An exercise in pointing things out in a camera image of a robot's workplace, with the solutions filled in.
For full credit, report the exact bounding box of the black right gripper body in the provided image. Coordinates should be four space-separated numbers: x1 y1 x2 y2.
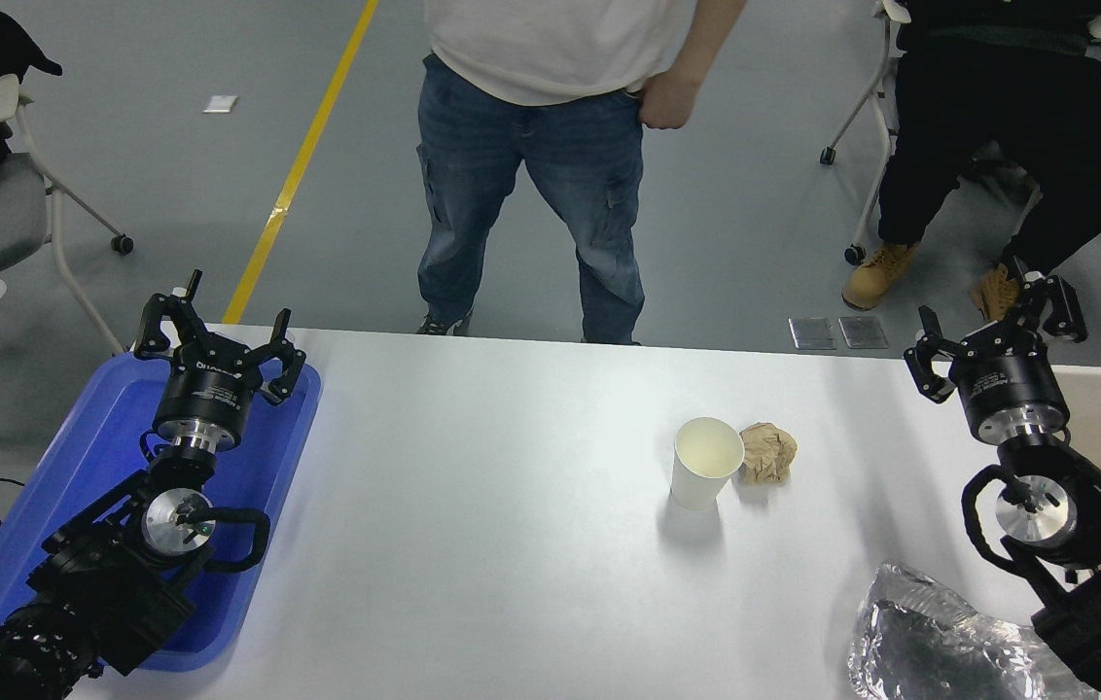
947 331 1070 429

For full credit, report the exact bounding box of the white paper cup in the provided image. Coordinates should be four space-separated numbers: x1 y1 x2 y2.
670 417 746 512

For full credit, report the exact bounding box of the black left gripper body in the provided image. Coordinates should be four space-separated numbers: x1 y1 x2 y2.
156 342 262 429

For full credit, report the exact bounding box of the crumpled silver foil tray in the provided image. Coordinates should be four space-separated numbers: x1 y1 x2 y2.
847 561 1091 700

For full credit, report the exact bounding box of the silver floor plate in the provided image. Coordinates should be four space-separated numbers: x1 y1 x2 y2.
789 317 835 351
838 316 889 350

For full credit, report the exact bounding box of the crumpled tan paper ball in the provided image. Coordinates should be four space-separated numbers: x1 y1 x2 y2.
738 422 799 486

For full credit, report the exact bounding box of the white wheeled chair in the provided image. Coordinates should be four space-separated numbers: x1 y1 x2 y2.
819 0 913 265

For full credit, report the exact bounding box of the person's left hand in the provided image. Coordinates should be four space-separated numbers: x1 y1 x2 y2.
639 68 702 131

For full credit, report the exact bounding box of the person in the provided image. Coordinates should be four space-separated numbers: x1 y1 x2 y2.
414 0 748 346
842 0 1101 325

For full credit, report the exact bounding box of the blue plastic tray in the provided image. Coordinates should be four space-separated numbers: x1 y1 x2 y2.
0 352 323 674

